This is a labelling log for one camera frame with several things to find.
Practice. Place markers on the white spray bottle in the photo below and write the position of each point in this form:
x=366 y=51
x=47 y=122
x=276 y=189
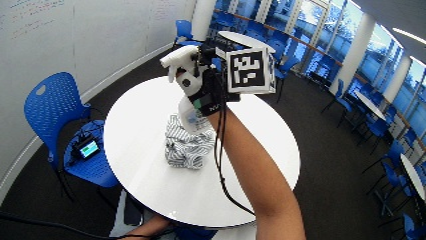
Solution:
x=192 y=85

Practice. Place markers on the white round background table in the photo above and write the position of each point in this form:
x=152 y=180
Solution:
x=244 y=39

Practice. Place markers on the white marker cube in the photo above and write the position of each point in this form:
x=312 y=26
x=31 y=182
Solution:
x=248 y=70

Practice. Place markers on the striped grey white cloth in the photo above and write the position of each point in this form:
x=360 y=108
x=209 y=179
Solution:
x=187 y=150

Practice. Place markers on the blue perforated plastic chair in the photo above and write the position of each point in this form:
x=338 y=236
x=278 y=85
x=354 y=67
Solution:
x=51 y=103

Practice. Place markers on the small device with lit screen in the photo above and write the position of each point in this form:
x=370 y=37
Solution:
x=88 y=148

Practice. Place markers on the white table by window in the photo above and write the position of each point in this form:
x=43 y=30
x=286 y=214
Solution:
x=414 y=175
x=370 y=105

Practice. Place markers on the ceiling strip light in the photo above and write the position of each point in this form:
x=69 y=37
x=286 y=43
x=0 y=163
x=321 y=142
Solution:
x=410 y=36

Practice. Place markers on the group of blue chairs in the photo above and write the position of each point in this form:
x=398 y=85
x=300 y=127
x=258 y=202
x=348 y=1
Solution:
x=390 y=166

